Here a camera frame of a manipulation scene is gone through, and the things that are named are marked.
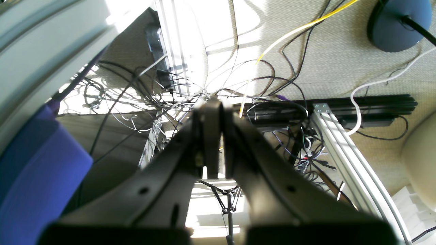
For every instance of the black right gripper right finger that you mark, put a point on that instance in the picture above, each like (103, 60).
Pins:
(285, 208)

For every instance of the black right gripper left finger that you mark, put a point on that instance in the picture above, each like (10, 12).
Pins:
(149, 208)

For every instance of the black power strip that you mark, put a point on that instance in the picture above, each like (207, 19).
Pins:
(377, 111)

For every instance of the blue round stand base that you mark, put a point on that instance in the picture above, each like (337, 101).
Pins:
(397, 25)

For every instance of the aluminium frame rail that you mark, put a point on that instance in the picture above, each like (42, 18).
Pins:
(367, 192)

